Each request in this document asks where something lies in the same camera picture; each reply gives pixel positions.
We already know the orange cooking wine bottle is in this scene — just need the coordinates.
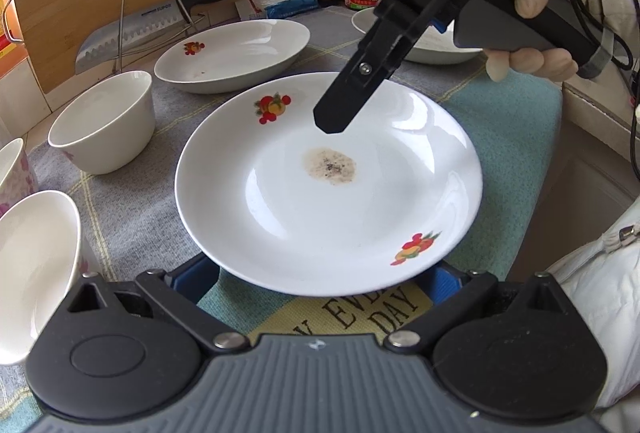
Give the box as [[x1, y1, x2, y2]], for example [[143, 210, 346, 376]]
[[0, 0, 27, 60]]

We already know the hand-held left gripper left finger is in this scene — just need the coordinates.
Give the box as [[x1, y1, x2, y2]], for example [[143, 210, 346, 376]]
[[67, 253, 251, 355]]

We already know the black-handled kitchen knife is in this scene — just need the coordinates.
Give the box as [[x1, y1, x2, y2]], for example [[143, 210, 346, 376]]
[[74, 0, 251, 75]]

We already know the white bowl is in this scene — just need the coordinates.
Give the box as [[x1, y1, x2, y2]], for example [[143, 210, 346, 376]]
[[48, 70, 156, 175], [0, 191, 84, 367]]

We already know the black cable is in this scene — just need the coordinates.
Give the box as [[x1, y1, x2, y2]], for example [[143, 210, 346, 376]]
[[542, 0, 640, 186]]

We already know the person's white jacket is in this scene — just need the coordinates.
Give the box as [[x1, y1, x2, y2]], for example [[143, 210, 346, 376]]
[[544, 207, 640, 433]]

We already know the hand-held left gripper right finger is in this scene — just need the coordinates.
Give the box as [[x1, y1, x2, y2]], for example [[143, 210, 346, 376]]
[[384, 262, 568, 355]]

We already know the grey and green checked cloth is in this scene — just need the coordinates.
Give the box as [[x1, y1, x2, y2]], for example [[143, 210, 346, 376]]
[[0, 4, 564, 350]]

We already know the pink floral white cup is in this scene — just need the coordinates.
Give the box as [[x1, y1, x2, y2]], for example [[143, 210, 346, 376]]
[[0, 138, 39, 216]]

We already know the stained white fruit-print plate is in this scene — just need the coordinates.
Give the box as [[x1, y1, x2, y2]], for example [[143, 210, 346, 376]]
[[175, 72, 484, 298]]

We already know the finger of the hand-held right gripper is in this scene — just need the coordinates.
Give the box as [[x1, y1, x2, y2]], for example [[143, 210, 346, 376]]
[[313, 0, 482, 135]]

